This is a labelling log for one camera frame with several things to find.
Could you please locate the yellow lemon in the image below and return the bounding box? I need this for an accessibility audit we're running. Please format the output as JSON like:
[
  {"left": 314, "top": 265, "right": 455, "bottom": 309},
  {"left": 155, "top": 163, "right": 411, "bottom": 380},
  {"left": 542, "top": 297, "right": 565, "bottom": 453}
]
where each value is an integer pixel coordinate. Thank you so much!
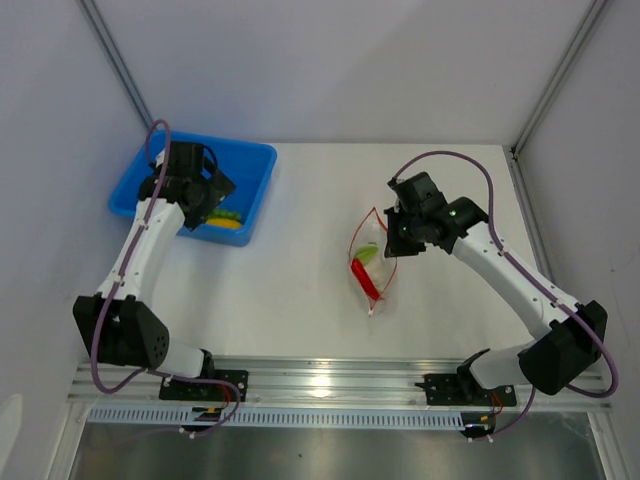
[{"left": 206, "top": 218, "right": 243, "bottom": 230}]

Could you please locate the slotted grey cable duct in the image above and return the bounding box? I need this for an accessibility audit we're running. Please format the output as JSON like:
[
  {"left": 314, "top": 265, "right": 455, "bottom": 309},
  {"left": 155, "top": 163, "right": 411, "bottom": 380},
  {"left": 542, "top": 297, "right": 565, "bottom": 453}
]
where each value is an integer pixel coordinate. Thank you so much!
[{"left": 87, "top": 405, "right": 465, "bottom": 431}]

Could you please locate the white cauliflower with green leaves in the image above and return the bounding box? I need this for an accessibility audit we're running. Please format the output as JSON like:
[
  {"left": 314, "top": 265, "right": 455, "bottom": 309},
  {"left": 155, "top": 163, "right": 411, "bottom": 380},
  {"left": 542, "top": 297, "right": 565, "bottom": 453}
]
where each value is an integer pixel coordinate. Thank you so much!
[{"left": 351, "top": 242, "right": 394, "bottom": 289}]

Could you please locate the red chili pepper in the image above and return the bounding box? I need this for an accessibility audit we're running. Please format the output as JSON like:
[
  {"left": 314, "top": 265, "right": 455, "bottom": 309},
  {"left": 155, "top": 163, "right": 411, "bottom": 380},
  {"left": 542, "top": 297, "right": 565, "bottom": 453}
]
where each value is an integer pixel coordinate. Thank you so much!
[{"left": 351, "top": 257, "right": 386, "bottom": 301}]

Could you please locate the right aluminium frame post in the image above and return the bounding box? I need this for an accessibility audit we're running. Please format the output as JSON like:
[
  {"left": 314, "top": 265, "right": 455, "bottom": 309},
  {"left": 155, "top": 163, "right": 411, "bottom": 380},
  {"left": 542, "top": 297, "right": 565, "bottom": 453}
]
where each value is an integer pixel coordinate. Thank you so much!
[{"left": 510, "top": 0, "right": 613, "bottom": 160}]

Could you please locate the left aluminium frame post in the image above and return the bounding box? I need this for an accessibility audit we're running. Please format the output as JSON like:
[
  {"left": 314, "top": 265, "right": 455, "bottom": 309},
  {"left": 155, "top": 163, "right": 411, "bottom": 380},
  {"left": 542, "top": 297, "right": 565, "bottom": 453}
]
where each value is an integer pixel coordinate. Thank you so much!
[{"left": 76, "top": 0, "right": 154, "bottom": 129}]

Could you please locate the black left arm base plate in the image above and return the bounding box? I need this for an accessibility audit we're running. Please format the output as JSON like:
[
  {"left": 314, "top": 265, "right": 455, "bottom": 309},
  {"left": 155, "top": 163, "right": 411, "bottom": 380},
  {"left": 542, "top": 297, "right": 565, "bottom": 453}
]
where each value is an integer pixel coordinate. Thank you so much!
[{"left": 159, "top": 369, "right": 249, "bottom": 403}]

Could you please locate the green grape bunch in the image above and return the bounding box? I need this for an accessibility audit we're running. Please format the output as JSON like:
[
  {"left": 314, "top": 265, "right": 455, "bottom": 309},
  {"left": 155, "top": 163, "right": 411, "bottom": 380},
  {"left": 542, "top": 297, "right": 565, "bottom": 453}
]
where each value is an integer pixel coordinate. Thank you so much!
[{"left": 207, "top": 208, "right": 242, "bottom": 222}]

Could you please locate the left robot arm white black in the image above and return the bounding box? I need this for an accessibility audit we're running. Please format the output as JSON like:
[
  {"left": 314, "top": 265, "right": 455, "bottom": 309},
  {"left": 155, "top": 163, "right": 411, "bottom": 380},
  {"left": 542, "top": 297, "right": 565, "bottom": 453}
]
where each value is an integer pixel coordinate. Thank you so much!
[{"left": 73, "top": 141, "right": 235, "bottom": 400}]

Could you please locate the aluminium mounting rail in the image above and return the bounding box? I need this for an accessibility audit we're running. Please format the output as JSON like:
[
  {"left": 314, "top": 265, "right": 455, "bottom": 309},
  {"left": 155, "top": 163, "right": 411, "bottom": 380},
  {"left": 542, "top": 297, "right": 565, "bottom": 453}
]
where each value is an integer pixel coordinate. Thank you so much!
[{"left": 67, "top": 357, "right": 612, "bottom": 412}]

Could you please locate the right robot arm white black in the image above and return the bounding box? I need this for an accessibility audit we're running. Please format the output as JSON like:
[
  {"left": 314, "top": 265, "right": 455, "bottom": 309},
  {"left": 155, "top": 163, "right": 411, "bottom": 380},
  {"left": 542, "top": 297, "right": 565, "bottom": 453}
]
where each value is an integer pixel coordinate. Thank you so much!
[{"left": 385, "top": 172, "right": 608, "bottom": 404}]

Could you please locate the blue plastic bin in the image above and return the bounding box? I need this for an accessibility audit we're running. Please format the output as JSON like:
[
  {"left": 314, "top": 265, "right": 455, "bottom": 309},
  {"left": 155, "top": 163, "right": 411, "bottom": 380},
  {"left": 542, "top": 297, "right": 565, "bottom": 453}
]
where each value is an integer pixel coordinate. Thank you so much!
[{"left": 108, "top": 131, "right": 277, "bottom": 247}]

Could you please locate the clear zip bag orange zipper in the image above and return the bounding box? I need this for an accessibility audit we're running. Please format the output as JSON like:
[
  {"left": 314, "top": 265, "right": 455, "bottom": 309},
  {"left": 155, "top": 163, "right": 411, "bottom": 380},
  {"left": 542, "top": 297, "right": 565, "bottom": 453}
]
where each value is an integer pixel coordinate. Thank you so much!
[{"left": 347, "top": 207, "right": 398, "bottom": 318}]

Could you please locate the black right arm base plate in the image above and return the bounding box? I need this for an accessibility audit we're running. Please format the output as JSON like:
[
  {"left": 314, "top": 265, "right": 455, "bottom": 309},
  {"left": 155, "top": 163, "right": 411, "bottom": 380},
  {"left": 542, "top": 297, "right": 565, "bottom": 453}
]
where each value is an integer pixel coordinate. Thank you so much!
[{"left": 414, "top": 373, "right": 517, "bottom": 407}]

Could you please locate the aluminium frame post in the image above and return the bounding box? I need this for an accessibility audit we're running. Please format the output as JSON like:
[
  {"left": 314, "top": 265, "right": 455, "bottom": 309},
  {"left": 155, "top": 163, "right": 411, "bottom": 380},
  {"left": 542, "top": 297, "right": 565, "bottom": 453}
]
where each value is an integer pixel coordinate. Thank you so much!
[
  {"left": 76, "top": 0, "right": 154, "bottom": 129},
  {"left": 510, "top": 0, "right": 613, "bottom": 160}
]

